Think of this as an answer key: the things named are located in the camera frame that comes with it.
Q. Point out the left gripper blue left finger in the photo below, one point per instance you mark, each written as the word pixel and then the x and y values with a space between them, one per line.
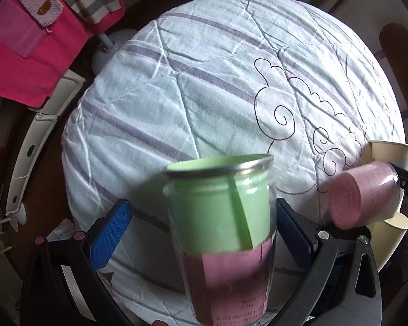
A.
pixel 104 235

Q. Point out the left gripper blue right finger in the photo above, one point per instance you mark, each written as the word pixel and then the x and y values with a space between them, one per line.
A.
pixel 297 233

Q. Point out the green pink lined glass cup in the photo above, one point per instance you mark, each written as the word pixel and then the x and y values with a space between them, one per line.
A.
pixel 224 232

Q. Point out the upright white paper cup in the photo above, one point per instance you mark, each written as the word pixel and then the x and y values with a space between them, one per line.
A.
pixel 392 152

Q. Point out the lying white paper cup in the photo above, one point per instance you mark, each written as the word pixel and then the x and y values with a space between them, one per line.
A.
pixel 386 237

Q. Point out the magenta pink towel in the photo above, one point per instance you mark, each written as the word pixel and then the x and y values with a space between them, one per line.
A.
pixel 31 81

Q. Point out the striped quilted table cover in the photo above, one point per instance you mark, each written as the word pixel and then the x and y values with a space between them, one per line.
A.
pixel 219 77

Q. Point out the white stand base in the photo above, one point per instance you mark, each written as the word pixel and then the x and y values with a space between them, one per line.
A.
pixel 108 46

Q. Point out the light pink cloth strip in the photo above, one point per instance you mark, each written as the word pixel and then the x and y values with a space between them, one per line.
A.
pixel 19 32

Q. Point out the white plastic frame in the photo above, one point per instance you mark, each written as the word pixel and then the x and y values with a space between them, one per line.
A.
pixel 41 123

